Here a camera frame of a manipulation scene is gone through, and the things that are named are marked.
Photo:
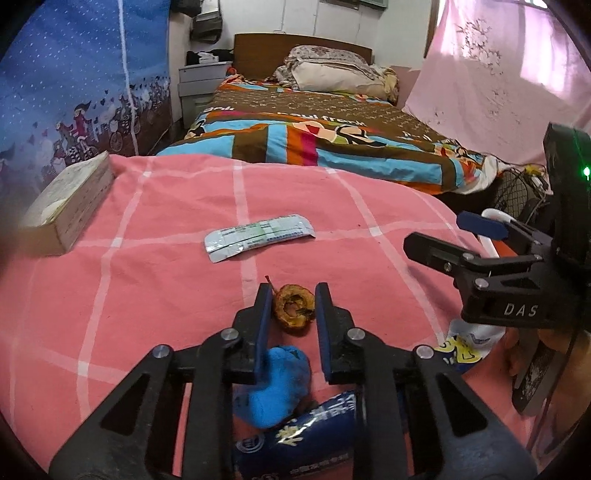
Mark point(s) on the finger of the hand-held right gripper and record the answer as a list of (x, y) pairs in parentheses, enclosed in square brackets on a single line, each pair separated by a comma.
[(480, 224), (429, 249)]

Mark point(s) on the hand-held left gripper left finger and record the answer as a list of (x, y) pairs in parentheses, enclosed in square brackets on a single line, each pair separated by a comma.
[(263, 332)]

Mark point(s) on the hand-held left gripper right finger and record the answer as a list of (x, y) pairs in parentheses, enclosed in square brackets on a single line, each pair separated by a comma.
[(323, 341)]

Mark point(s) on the brown dried fruit core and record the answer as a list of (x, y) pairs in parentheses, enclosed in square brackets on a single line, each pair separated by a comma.
[(288, 325)]

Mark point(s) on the person's right hand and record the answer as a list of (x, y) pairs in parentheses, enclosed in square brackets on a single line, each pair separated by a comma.
[(513, 355)]

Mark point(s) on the black mesh fan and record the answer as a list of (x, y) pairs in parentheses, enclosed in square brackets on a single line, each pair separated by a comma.
[(512, 189)]

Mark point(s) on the blue fuzzy cloth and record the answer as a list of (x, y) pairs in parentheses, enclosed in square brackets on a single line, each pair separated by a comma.
[(277, 387)]

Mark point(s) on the cartoon print snack packet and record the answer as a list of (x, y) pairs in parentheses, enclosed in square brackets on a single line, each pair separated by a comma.
[(461, 346)]

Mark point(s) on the silver green foil wrapper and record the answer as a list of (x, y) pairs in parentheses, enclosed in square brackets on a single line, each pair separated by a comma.
[(258, 235)]

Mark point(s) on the dark blue snack packet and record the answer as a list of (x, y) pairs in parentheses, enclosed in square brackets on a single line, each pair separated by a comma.
[(304, 438)]

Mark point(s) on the pink checked cloth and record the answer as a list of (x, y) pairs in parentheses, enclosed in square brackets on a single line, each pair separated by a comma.
[(161, 286)]

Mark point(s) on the pink curtain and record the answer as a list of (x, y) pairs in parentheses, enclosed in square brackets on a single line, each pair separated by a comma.
[(485, 92)]

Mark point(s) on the colourful printed blanket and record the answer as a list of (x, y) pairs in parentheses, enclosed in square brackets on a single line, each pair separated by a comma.
[(323, 138)]

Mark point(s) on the yellow floral quilt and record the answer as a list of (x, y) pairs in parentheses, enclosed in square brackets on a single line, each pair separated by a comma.
[(385, 83)]

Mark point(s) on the beige pillow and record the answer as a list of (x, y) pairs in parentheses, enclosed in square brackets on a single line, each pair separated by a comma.
[(332, 78)]

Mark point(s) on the floral pillow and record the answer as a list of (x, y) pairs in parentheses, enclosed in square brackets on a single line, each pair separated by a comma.
[(323, 54)]

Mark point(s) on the thick white book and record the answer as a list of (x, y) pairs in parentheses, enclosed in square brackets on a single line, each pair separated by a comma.
[(64, 194)]

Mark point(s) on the white nightstand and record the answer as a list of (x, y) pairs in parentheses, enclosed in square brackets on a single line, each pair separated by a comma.
[(198, 87)]

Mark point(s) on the wooden bed headboard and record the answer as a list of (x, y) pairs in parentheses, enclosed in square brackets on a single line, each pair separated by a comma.
[(258, 50)]

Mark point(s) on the black clothes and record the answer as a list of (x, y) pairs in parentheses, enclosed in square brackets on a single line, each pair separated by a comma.
[(207, 57)]

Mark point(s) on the grey brown hanging bag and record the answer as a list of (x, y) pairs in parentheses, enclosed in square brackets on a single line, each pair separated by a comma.
[(205, 27)]

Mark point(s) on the blue printed fabric wardrobe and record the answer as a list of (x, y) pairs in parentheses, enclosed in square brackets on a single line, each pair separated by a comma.
[(69, 69)]

